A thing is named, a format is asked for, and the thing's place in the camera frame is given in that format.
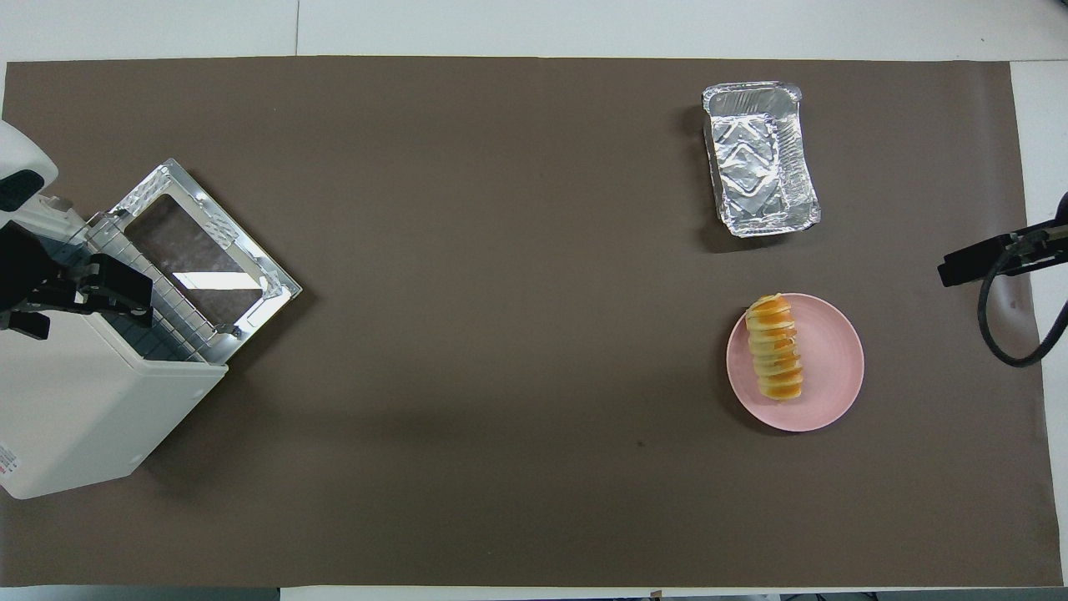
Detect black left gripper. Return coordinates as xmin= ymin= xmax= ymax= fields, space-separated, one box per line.
xmin=0 ymin=224 xmax=155 ymax=341

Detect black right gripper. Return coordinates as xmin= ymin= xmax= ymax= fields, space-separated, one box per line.
xmin=937 ymin=192 xmax=1068 ymax=289

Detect sliced orange bread loaf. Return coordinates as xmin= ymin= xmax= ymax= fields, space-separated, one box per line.
xmin=744 ymin=293 xmax=805 ymax=402

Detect aluminium foil tray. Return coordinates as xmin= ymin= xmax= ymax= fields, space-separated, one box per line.
xmin=701 ymin=80 xmax=822 ymax=239

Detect white toaster oven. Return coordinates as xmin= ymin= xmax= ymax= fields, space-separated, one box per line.
xmin=0 ymin=196 xmax=229 ymax=501

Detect pink round plate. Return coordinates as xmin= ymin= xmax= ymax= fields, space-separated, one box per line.
xmin=725 ymin=292 xmax=865 ymax=432

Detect brown table mat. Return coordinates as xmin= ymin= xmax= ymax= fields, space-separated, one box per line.
xmin=0 ymin=56 xmax=1062 ymax=588

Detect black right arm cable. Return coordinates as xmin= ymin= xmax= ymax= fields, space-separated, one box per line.
xmin=977 ymin=238 xmax=1068 ymax=368

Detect metal oven wire rack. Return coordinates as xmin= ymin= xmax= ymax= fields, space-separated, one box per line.
xmin=83 ymin=213 xmax=230 ymax=366

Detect glass oven door metal frame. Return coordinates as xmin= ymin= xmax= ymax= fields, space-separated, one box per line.
xmin=107 ymin=158 xmax=304 ymax=343

